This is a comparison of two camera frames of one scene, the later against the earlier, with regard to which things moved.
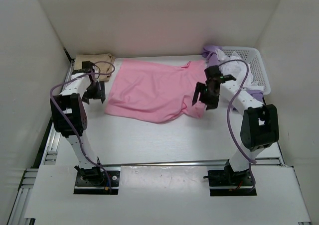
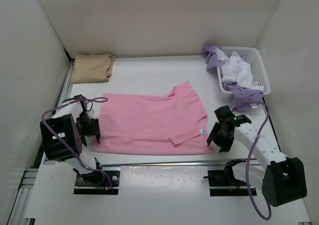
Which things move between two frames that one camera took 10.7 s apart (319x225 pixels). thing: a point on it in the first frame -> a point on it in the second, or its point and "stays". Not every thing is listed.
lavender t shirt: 210,52 stays
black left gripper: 99,94 -> 94,130
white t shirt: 237,70 stays
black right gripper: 212,104 -> 225,145
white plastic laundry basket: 252,57 stays
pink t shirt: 153,92 -> 173,125
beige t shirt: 103,62 stays
